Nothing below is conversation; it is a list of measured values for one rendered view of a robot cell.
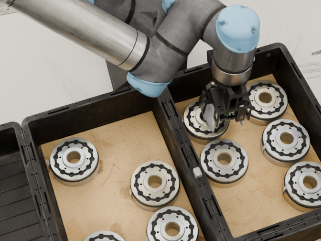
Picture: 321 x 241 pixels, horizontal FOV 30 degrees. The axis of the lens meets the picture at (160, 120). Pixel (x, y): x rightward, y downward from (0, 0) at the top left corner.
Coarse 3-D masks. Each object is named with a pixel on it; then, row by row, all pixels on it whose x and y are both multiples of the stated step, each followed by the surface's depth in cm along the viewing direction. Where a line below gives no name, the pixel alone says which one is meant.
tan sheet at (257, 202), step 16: (256, 80) 140; (272, 80) 140; (288, 112) 136; (240, 128) 134; (256, 128) 134; (240, 144) 132; (256, 144) 132; (224, 160) 130; (256, 160) 130; (304, 160) 130; (256, 176) 128; (272, 176) 128; (224, 192) 126; (240, 192) 126; (256, 192) 126; (272, 192) 126; (224, 208) 124; (240, 208) 124; (256, 208) 124; (272, 208) 124; (288, 208) 124; (240, 224) 122; (256, 224) 122
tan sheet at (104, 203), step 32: (96, 128) 134; (128, 128) 134; (128, 160) 130; (160, 160) 130; (64, 192) 126; (96, 192) 126; (128, 192) 126; (64, 224) 122; (96, 224) 122; (128, 224) 122
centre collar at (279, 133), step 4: (280, 132) 129; (284, 132) 129; (288, 132) 129; (292, 132) 129; (276, 136) 128; (292, 136) 129; (296, 136) 128; (276, 140) 128; (280, 140) 128; (296, 140) 128; (280, 144) 127; (284, 144) 127; (288, 144) 127; (292, 144) 127; (296, 144) 128; (284, 148) 127; (288, 148) 127
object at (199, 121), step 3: (198, 111) 132; (201, 111) 132; (195, 114) 132; (198, 114) 131; (216, 114) 131; (195, 117) 131; (198, 117) 131; (216, 117) 131; (198, 120) 130; (201, 120) 130; (198, 123) 131; (201, 123) 130; (204, 123) 130; (204, 126) 130; (207, 126) 130
